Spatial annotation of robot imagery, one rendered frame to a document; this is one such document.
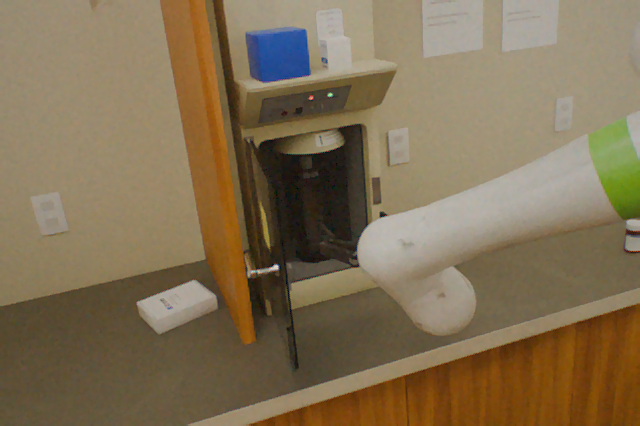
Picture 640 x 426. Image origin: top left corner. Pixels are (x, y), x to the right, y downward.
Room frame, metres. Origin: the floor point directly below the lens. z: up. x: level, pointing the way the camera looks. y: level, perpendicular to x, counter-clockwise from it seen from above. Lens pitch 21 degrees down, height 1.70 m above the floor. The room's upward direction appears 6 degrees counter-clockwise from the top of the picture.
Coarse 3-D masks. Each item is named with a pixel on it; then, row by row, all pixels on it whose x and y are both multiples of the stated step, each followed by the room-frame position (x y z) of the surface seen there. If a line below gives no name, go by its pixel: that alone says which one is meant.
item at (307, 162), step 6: (300, 156) 1.42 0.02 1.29; (306, 156) 1.41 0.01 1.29; (300, 162) 1.41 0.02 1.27; (306, 162) 1.41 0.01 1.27; (294, 168) 1.42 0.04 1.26; (300, 168) 1.42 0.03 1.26; (306, 168) 1.41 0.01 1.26; (312, 168) 1.41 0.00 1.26; (318, 168) 1.40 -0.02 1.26; (324, 168) 1.42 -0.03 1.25; (294, 174) 1.39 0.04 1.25; (300, 174) 1.38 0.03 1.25; (306, 174) 1.38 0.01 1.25; (312, 174) 1.38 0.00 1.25; (318, 174) 1.39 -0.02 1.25
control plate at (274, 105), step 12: (288, 96) 1.20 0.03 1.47; (300, 96) 1.22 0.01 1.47; (324, 96) 1.24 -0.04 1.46; (336, 96) 1.26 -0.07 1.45; (264, 108) 1.21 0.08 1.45; (276, 108) 1.22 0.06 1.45; (288, 108) 1.24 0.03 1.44; (324, 108) 1.28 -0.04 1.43; (336, 108) 1.29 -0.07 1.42; (264, 120) 1.24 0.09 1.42; (276, 120) 1.25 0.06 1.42
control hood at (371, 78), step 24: (312, 72) 1.25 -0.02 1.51; (336, 72) 1.22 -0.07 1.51; (360, 72) 1.23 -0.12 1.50; (384, 72) 1.25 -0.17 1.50; (240, 96) 1.22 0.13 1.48; (264, 96) 1.18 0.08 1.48; (360, 96) 1.29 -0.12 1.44; (384, 96) 1.32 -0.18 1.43; (240, 120) 1.25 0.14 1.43; (288, 120) 1.27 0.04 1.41
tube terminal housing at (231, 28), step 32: (224, 0) 1.27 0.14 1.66; (256, 0) 1.29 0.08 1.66; (288, 0) 1.31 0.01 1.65; (320, 0) 1.33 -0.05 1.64; (352, 0) 1.35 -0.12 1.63; (224, 32) 1.29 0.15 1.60; (352, 32) 1.35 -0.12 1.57; (224, 64) 1.34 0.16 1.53; (320, 64) 1.32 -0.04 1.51; (256, 128) 1.28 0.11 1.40; (288, 128) 1.30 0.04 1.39; (320, 128) 1.32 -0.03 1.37; (256, 256) 1.29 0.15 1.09; (256, 288) 1.35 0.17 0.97; (320, 288) 1.31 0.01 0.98; (352, 288) 1.33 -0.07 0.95
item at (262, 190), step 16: (256, 160) 1.08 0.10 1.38; (256, 176) 1.13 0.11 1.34; (256, 192) 1.17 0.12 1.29; (272, 192) 0.95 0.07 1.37; (256, 208) 1.21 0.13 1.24; (272, 208) 0.95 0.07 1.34; (272, 224) 0.96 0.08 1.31; (272, 240) 0.99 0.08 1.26; (272, 256) 1.02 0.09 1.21; (272, 288) 1.10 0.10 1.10; (272, 304) 1.15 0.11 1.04; (288, 320) 0.95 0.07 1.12; (288, 336) 0.95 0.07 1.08; (288, 352) 0.96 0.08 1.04
